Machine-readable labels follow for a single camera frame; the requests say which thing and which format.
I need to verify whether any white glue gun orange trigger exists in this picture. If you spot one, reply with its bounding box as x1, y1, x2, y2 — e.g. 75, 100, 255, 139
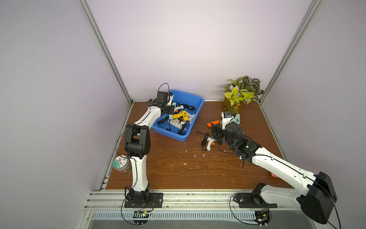
174, 105, 184, 111

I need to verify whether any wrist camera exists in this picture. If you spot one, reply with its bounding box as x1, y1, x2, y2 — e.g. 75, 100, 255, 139
221, 112, 233, 130
156, 91, 173, 105

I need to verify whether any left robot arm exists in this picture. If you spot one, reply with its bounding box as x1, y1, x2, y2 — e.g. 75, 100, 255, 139
124, 91, 174, 205

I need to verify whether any small white glue gun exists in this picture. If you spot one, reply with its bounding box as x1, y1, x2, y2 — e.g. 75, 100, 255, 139
204, 137, 215, 151

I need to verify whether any large white glue gun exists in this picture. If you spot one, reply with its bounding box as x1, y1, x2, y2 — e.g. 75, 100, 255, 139
169, 119, 187, 131

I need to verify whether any yellow glue gun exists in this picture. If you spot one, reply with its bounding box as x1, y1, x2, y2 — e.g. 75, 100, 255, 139
172, 111, 189, 122

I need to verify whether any potted green plant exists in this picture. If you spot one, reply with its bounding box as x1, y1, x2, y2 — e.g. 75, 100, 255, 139
223, 76, 264, 114

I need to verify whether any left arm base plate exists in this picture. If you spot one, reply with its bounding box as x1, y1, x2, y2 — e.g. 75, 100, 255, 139
124, 192, 164, 208

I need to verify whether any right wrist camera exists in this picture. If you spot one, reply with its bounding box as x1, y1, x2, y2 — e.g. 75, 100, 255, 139
221, 112, 233, 130

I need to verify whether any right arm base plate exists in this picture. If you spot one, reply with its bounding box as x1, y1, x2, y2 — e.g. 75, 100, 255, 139
234, 193, 278, 209

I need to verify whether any right control board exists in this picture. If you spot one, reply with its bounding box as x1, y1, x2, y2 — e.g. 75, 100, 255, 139
255, 209, 272, 227

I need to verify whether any control board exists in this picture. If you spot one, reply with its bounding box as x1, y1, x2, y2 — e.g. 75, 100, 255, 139
255, 209, 272, 227
132, 211, 150, 226

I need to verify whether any left control board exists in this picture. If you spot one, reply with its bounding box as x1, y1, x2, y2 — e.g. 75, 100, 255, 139
132, 211, 150, 226

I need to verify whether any mint glue gun back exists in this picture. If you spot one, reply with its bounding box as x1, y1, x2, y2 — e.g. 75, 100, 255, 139
231, 114, 241, 125

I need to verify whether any round tape roll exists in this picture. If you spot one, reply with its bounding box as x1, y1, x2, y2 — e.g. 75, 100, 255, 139
113, 156, 132, 174

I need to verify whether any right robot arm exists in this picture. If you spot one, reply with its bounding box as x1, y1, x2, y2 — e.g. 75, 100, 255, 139
211, 123, 337, 224

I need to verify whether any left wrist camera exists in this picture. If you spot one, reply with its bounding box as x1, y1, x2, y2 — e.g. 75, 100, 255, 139
156, 91, 173, 105

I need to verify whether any blue plastic storage box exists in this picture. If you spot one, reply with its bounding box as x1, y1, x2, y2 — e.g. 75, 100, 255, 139
152, 90, 205, 142

